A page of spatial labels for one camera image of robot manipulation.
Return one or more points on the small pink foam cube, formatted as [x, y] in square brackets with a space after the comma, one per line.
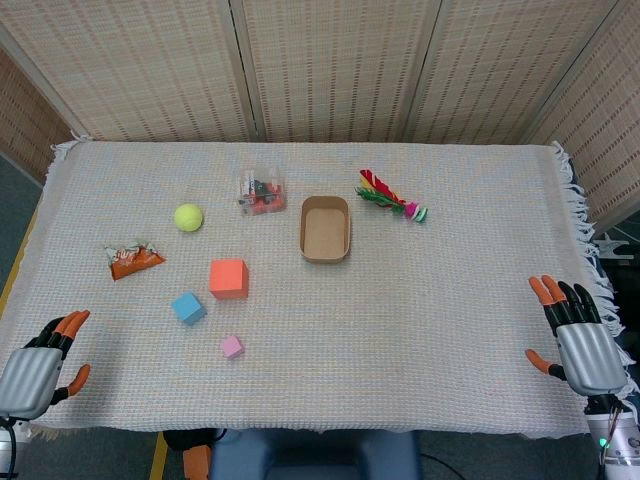
[232, 346]

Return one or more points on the yellow tennis ball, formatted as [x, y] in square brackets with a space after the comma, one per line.
[188, 218]

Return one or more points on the brown paper tray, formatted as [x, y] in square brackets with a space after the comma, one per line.
[324, 235]

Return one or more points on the orange foam cube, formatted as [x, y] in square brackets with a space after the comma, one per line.
[227, 280]

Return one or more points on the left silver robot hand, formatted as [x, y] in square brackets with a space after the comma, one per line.
[30, 375]

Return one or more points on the white stand behind table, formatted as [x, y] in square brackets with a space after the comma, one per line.
[612, 247]

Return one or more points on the orange snack packet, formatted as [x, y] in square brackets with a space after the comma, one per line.
[132, 262]

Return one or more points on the blue foam cube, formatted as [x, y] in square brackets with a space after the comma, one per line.
[187, 307]

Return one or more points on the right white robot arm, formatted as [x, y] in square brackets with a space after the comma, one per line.
[620, 450]

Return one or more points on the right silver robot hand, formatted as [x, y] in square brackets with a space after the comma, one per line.
[590, 355]

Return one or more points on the white woven tablecloth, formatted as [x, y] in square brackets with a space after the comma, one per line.
[375, 325]

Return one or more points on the colourful feather shuttlecock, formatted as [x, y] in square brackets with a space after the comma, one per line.
[385, 196]

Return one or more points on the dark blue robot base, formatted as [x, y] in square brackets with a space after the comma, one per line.
[310, 457]

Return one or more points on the orange block under table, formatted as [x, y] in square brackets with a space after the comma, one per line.
[196, 462]

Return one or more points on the beige woven folding screen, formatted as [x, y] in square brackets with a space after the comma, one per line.
[325, 70]

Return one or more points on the clear box of binder clips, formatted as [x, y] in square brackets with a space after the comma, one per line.
[262, 195]

